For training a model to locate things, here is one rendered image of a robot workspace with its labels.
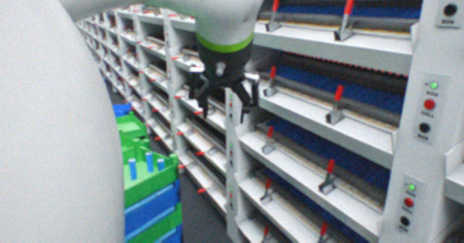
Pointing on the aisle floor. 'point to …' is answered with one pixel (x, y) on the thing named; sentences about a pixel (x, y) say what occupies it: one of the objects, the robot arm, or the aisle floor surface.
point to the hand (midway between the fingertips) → (224, 110)
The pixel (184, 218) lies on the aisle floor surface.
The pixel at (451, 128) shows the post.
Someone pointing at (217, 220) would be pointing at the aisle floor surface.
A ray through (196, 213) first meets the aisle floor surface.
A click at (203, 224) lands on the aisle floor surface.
